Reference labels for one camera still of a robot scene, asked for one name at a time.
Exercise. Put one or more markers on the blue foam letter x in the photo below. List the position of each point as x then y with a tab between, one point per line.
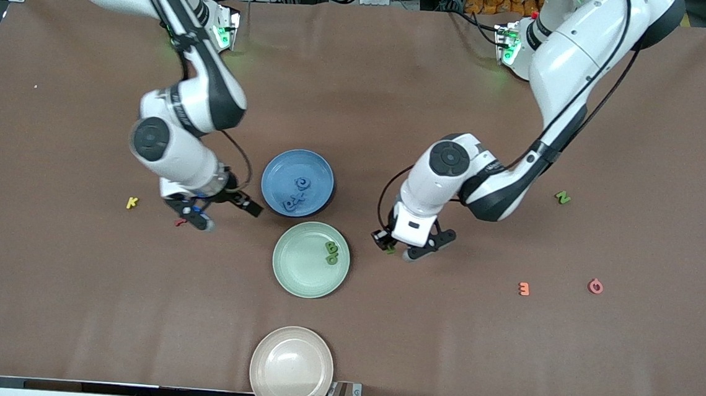
301	198

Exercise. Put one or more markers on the green foam letter n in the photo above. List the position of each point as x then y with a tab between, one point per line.
390	250
563	198

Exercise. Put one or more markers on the brown table cover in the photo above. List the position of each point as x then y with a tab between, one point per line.
413	320

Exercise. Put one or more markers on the green foam letter B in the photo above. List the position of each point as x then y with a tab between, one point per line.
331	247

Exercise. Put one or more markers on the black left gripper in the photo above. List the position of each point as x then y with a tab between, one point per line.
382	237

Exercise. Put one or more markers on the light green plate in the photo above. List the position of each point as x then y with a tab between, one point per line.
304	269

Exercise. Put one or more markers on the pink foam letter Q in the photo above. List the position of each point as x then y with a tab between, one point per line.
590	286

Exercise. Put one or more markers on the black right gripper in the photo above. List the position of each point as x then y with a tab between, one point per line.
232	196

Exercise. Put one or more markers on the blue foam letter g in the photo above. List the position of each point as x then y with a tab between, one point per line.
287	204

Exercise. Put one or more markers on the blue foam letter e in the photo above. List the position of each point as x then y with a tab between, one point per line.
297	183

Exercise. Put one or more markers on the green foam letter g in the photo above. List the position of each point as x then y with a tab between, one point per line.
327	259

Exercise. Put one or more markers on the beige plate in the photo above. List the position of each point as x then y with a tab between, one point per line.
291	367

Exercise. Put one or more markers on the pile of oranges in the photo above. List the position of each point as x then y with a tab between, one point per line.
497	0

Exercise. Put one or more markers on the orange foam letter E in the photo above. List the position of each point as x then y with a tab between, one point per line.
527	289

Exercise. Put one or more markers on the yellow foam letter k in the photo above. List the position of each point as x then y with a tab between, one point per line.
131	203

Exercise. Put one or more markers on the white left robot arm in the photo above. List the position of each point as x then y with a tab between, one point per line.
422	190

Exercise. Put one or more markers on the dark red foam letter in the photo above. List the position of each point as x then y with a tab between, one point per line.
178	223

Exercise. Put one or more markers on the blue plate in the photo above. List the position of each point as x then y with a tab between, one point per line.
314	170

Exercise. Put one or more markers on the white power strip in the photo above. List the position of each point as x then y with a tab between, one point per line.
391	2

